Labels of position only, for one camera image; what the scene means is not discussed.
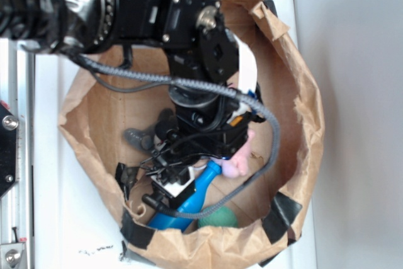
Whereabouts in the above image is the lower metal bracket bolt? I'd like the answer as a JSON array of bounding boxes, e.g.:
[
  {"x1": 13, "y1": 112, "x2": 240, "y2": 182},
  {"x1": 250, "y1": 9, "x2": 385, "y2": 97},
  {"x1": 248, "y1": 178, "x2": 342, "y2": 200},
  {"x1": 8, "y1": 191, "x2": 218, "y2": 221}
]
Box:
[{"x1": 1, "y1": 226, "x2": 27, "y2": 269}]

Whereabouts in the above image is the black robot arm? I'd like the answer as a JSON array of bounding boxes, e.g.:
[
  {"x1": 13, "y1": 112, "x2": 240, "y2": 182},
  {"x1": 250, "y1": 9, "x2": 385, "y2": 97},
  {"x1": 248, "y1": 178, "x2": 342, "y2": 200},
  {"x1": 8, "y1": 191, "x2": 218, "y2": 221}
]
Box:
[{"x1": 1, "y1": 0, "x2": 257, "y2": 178}]

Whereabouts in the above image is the brown paper bag bin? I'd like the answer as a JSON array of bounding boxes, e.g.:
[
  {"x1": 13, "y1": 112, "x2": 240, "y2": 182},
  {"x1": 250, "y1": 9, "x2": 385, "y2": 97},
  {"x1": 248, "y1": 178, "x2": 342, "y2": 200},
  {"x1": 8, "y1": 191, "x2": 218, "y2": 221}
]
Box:
[{"x1": 59, "y1": 0, "x2": 325, "y2": 268}]

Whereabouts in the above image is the blue plastic bottle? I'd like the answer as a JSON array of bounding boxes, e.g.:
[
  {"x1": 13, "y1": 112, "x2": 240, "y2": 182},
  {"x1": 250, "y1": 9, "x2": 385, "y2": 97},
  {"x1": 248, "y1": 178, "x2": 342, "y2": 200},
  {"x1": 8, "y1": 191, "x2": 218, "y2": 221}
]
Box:
[{"x1": 147, "y1": 161, "x2": 222, "y2": 232}]

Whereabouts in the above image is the aluminium frame rail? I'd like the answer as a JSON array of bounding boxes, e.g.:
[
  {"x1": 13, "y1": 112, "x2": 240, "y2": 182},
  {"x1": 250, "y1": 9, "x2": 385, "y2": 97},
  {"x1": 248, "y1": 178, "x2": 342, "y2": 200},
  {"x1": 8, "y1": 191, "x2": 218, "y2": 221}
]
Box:
[{"x1": 1, "y1": 38, "x2": 35, "y2": 268}]

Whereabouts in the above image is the black and white wrist camera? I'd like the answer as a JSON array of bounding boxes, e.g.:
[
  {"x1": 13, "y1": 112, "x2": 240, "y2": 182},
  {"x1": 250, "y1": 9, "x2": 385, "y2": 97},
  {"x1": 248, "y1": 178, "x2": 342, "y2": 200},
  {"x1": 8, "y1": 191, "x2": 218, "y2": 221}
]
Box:
[{"x1": 142, "y1": 167, "x2": 196, "y2": 211}]

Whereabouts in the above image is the green ball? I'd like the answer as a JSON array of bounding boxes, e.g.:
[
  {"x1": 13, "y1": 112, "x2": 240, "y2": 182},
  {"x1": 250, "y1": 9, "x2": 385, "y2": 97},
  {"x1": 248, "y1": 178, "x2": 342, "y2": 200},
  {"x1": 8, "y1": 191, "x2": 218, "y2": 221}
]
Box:
[{"x1": 198, "y1": 206, "x2": 239, "y2": 228}]

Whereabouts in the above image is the black bracket with bolt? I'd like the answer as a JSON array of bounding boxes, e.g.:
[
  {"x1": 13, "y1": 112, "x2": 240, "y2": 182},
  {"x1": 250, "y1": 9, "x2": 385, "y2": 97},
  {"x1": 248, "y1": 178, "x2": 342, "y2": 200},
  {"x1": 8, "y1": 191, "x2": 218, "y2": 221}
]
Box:
[{"x1": 1, "y1": 100, "x2": 20, "y2": 198}]

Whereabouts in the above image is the pink plush rabbit toy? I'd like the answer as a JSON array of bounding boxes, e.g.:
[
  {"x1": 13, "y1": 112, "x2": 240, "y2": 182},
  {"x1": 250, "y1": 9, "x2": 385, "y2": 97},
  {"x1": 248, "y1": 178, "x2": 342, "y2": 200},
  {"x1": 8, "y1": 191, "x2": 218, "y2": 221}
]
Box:
[{"x1": 217, "y1": 129, "x2": 256, "y2": 178}]

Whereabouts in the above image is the grey plush donkey toy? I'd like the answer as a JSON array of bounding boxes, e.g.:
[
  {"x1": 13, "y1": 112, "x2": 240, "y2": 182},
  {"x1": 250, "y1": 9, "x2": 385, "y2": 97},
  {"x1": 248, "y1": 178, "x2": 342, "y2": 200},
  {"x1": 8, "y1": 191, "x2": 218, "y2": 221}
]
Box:
[{"x1": 123, "y1": 108, "x2": 177, "y2": 152}]

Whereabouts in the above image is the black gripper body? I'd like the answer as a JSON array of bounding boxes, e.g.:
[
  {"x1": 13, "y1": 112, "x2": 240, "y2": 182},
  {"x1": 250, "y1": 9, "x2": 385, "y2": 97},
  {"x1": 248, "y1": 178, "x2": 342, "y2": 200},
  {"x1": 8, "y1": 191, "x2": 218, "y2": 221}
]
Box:
[{"x1": 140, "y1": 96, "x2": 264, "y2": 173}]

